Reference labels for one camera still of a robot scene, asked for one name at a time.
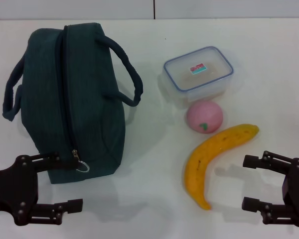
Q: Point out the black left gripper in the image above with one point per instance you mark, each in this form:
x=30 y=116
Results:
x=15 y=189

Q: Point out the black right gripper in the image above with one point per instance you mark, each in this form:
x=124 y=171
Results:
x=297 y=191

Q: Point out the yellow toy banana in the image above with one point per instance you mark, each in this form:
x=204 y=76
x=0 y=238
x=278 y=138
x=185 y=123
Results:
x=201 y=161

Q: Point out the dark teal insulated lunch bag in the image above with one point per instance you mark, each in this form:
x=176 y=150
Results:
x=89 y=99

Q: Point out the pink toy peach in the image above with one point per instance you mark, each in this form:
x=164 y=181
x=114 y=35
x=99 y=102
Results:
x=204 y=115

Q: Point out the clear plastic food container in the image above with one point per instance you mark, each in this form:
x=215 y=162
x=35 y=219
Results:
x=198 y=74

